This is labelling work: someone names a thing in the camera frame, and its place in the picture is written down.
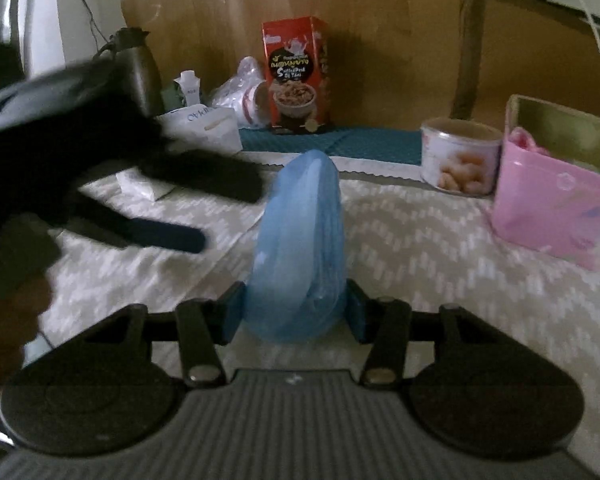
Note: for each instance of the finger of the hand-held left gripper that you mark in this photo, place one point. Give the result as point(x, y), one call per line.
point(165, 234)
point(205, 177)

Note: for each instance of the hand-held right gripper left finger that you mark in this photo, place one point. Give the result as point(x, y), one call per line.
point(232, 312)

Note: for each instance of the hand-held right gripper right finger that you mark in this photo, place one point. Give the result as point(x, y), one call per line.
point(355, 315)

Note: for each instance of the blue plastic case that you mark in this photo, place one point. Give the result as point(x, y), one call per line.
point(300, 240)

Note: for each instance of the pink bag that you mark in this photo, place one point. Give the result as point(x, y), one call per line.
point(550, 210)

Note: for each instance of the pink fluffy sock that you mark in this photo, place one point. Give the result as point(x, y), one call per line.
point(527, 142)

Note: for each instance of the person's left forearm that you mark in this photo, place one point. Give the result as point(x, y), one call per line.
point(5, 345)

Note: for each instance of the white paper bag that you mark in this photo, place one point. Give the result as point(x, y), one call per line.
point(205, 127)

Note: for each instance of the white tissue piece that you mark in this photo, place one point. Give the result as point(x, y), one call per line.
point(142, 186)

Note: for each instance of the green white milk carton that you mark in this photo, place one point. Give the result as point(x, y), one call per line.
point(185, 90)

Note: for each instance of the clear plastic bag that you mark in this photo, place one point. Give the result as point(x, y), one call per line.
point(240, 82)

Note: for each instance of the steel thermos jug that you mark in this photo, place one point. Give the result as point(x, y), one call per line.
point(140, 75)

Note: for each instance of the red food box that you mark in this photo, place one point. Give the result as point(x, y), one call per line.
point(295, 75)

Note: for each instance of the teal mat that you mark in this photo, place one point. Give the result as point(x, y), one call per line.
point(370, 145)

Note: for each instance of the printed tin can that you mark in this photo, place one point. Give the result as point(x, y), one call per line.
point(460, 160)

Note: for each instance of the wooden board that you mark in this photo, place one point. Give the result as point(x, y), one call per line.
point(380, 25)

